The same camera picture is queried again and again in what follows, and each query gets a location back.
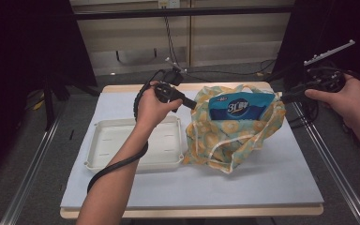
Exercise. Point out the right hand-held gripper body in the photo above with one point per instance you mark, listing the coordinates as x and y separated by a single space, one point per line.
325 78

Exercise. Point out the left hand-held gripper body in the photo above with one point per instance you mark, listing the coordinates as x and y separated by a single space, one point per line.
170 90

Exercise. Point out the lemon print fabric bag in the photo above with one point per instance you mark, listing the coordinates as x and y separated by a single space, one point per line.
222 137

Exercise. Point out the blue snack pouch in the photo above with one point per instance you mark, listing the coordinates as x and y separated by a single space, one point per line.
240 108

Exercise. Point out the white plastic tray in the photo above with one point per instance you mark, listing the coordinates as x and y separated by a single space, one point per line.
112 146

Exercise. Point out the person's left hand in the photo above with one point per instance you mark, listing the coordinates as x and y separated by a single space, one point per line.
151 109

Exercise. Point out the person's right hand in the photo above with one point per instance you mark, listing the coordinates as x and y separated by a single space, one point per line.
353 103

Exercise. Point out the black curtain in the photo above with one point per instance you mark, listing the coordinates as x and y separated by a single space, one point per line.
325 25
18 62

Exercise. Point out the black horizontal bar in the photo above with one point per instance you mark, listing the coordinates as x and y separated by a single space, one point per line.
137 13

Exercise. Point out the wooden table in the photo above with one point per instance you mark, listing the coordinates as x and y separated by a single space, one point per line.
187 213

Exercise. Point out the black metal stand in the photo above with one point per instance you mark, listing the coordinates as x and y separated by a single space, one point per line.
48 106

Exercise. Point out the yellow floor tag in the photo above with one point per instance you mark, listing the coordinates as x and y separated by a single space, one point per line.
38 105

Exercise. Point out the metal floor rail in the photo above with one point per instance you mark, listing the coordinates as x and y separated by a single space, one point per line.
334 168
28 181

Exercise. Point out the white wall socket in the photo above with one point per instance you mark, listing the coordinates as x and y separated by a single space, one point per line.
168 3

